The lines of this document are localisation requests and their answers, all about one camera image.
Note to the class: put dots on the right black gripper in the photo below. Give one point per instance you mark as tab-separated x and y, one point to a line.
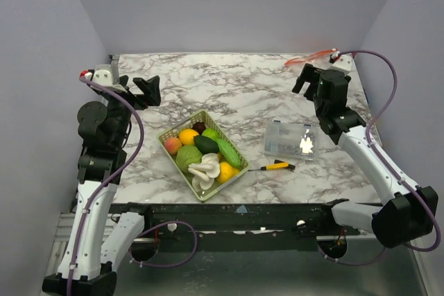
311	82

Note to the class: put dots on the dark red plum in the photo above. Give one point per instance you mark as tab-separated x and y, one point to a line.
199	127

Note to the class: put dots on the black mounting rail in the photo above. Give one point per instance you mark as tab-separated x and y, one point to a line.
234	227

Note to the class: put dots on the green bitter cucumber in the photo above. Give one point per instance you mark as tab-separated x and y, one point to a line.
229	153

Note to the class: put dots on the yellow lemon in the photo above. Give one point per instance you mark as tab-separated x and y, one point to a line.
226	172

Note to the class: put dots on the peach fruit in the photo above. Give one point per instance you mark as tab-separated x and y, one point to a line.
172	145

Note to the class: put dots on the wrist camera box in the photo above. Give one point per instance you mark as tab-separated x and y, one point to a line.
342	63
106	75

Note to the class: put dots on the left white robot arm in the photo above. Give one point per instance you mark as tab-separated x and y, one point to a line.
91	259

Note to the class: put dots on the green perforated plastic basket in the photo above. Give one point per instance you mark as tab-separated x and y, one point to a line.
205	117

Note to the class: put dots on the orange fruit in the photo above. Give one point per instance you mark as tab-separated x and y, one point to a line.
187	135

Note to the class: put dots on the yellow handled screwdriver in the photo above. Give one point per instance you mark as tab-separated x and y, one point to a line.
278	165

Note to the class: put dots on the light green pepper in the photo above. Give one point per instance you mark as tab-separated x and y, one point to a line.
211	134

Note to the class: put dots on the green cabbage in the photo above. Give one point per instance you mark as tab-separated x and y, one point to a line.
187	155

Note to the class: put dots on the white mushroom cluster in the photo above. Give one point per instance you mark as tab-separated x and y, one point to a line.
205	173

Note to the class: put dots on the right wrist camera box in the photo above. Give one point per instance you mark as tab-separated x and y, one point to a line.
342	63

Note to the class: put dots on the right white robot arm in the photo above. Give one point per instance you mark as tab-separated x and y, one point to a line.
408	210

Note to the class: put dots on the clear zip bag orange zipper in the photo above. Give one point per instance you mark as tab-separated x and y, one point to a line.
309	58

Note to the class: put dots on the clear plastic parts box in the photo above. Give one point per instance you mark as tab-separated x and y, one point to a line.
291	140

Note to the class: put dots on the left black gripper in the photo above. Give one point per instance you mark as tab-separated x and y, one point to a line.
151	91

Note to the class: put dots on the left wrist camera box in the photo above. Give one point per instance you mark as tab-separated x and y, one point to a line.
106	75

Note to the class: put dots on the dark green avocado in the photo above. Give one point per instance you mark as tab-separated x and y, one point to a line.
206	145

